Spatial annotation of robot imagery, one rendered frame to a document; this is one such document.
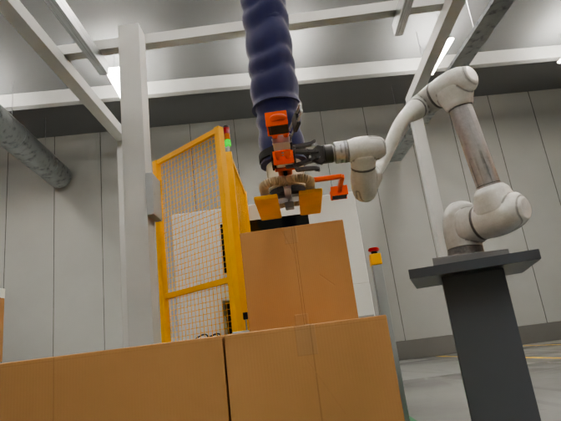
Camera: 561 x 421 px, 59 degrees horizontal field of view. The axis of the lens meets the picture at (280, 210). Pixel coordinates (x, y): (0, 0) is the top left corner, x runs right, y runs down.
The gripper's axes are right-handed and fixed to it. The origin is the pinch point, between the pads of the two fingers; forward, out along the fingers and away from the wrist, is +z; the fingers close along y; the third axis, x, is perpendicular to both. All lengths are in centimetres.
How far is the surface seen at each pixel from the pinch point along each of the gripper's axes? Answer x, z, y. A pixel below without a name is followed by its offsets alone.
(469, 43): 474, -298, -333
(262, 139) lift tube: 19.0, 8.6, -18.6
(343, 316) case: -4, -14, 65
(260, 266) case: -4.0, 14.2, 43.0
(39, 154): 716, 495, -367
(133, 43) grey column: 126, 100, -158
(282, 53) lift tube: 16, -6, -59
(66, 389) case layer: -66, 58, 77
